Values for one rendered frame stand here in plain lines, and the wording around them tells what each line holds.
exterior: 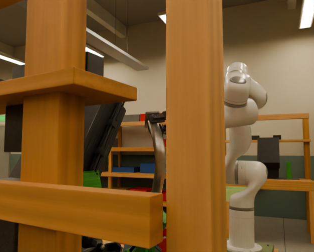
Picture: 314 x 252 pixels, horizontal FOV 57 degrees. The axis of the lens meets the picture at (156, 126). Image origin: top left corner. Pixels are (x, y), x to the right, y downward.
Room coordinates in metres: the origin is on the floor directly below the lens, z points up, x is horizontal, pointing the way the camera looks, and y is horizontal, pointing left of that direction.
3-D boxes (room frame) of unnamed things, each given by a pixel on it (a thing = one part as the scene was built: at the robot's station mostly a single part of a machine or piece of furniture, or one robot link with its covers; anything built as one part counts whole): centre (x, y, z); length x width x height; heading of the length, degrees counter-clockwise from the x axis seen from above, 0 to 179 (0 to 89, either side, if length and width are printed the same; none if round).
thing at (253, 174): (1.47, -0.46, 1.18); 0.19 x 0.12 x 0.24; 71
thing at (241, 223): (1.48, -0.42, 0.97); 0.19 x 0.19 x 0.18
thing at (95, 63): (0.85, 0.24, 1.59); 0.15 x 0.07 x 0.07; 60
